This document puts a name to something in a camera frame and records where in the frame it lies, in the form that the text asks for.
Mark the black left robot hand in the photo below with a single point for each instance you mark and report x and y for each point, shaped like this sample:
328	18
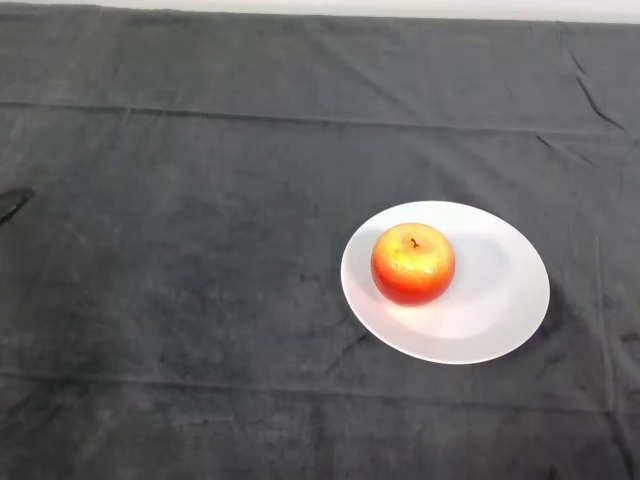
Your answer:
11	202

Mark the red yellow apple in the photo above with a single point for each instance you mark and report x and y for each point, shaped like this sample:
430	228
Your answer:
412	265

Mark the white round plate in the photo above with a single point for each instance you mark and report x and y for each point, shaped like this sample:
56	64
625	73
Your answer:
495	300

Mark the black cloth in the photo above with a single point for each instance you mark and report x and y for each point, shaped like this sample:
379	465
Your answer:
200	300

